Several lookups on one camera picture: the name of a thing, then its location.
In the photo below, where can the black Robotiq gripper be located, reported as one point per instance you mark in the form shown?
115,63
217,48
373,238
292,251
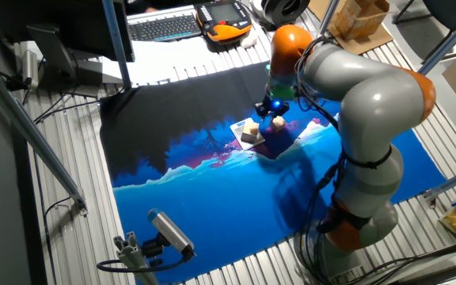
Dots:
271,106

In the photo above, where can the large wooden cube block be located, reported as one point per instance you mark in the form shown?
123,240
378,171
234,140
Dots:
250,132

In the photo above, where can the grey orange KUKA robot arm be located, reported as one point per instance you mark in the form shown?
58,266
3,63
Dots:
374,103

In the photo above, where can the medium wooden cube block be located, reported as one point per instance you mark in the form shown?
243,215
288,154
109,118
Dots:
278,124

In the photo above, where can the silver digital pocket scale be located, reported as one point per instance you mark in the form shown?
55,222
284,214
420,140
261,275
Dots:
238,130

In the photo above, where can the white soft lump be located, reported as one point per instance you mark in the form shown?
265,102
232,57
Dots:
248,39

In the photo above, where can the printed forest landscape cloth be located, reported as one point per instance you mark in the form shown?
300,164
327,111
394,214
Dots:
220,198

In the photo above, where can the black round spool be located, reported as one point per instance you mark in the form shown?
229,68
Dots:
285,11

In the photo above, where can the orange black teach pendant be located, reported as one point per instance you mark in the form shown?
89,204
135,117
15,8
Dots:
224,17

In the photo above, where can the flat cardboard sheet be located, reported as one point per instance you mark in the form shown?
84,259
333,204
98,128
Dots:
366,43

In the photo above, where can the brown cardboard box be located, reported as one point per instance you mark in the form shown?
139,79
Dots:
360,17

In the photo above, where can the black computer keyboard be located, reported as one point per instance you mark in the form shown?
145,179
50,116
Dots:
164,25

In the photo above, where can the black office chair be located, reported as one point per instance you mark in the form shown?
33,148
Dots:
445,12

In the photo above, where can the grey monitor stand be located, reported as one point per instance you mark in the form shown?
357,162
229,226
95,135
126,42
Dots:
58,59

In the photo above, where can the black computer monitor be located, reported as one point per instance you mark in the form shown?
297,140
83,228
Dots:
54,16

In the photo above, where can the silver metal cylinder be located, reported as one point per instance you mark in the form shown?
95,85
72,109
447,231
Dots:
30,69

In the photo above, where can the aluminium frame post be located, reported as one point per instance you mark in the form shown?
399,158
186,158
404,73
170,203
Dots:
328,16
116,43

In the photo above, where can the grey camera blue end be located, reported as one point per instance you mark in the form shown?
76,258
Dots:
170,231

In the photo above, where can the aluminium frame beam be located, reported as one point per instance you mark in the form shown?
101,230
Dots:
453,182
449,39
30,130

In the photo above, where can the aluminium camera mount profile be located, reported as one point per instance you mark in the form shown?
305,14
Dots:
133,257

